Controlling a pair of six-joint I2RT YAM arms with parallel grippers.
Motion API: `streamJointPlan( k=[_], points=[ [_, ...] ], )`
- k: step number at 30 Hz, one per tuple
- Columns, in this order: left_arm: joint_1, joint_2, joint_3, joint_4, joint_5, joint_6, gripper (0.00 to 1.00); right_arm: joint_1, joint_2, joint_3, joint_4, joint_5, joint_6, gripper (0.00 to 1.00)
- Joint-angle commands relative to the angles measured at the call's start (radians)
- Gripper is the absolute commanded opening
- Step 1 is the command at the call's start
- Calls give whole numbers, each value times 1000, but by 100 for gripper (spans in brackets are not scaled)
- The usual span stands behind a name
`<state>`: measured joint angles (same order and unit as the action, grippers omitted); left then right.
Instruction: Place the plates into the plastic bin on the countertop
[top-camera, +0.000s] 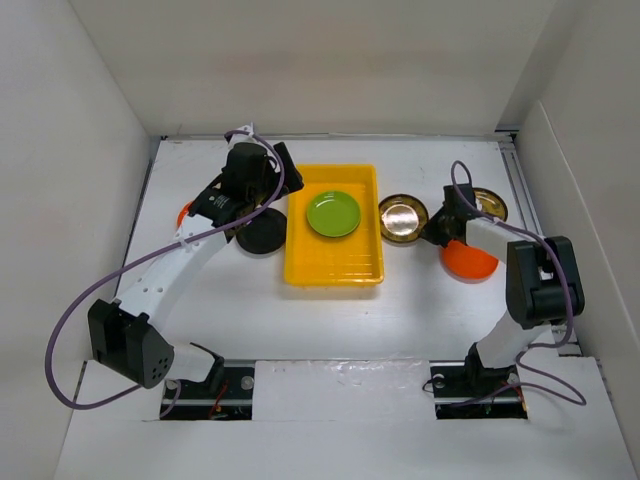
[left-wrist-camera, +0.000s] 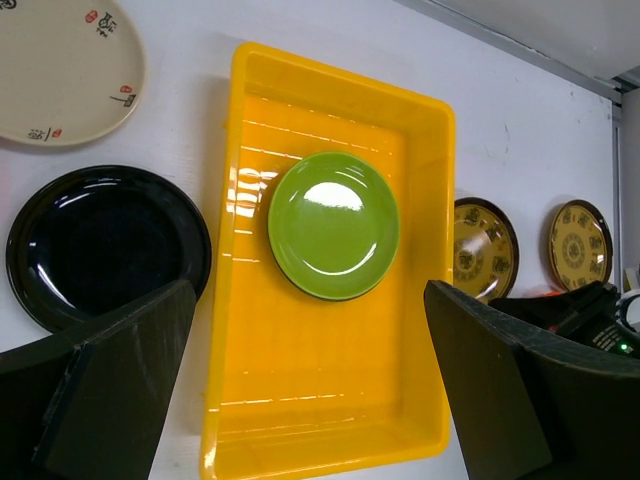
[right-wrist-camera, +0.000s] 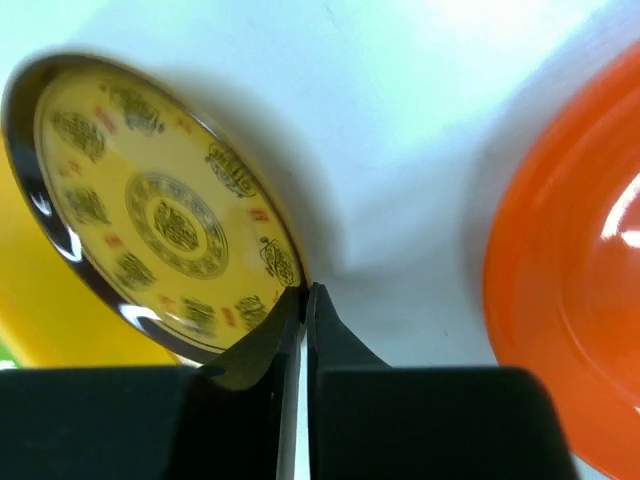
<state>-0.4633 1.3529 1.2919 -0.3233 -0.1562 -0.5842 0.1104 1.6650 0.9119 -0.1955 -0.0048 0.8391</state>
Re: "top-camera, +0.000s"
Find black plate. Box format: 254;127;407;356
236;208;287;255

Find far brown gold plate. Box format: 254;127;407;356
474;187;508;222

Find brown gold patterned plate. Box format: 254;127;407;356
378;194;429;244

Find green plate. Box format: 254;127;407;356
306;190;361;238

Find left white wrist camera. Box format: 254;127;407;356
224;122;256;150

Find orange plate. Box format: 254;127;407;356
440;240;499;281
176;202;191;228

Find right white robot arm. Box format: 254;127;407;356
420;183;585;403

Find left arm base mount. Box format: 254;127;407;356
160;363;255;421

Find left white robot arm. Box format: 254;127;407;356
88;140;303;397

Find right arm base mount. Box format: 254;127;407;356
422;362;528;420

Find yellow plastic bin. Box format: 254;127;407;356
284;164;384;287

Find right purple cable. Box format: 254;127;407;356
450;159;587;409

